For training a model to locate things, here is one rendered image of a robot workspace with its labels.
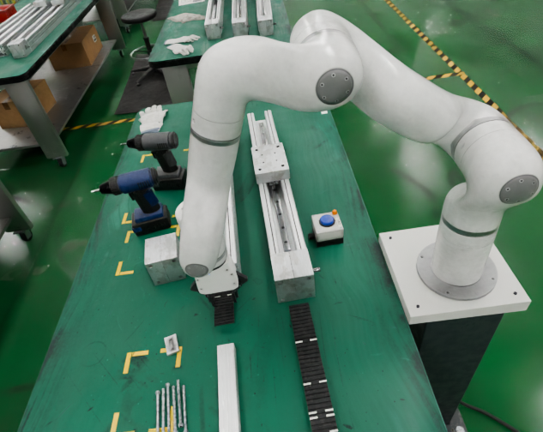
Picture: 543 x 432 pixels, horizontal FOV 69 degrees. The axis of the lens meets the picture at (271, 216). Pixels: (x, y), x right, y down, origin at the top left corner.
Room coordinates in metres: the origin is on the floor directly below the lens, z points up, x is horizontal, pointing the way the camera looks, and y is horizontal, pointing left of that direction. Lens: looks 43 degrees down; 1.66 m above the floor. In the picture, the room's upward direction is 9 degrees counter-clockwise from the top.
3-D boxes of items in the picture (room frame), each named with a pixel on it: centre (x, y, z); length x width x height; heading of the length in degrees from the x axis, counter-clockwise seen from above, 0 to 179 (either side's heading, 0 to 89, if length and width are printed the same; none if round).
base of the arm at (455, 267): (0.61, -0.44, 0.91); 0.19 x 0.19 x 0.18
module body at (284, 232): (1.11, -0.02, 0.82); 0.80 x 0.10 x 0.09; 1
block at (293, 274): (0.66, -0.04, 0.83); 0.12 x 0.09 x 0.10; 91
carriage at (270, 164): (1.11, -0.02, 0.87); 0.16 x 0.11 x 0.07; 1
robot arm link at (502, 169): (0.58, -0.44, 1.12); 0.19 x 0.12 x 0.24; 176
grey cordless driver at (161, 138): (1.22, 0.38, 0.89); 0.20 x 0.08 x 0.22; 81
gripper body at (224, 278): (0.65, 0.16, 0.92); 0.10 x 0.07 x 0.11; 91
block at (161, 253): (0.80, 0.31, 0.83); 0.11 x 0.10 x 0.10; 96
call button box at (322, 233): (0.83, -0.15, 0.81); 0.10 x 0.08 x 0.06; 91
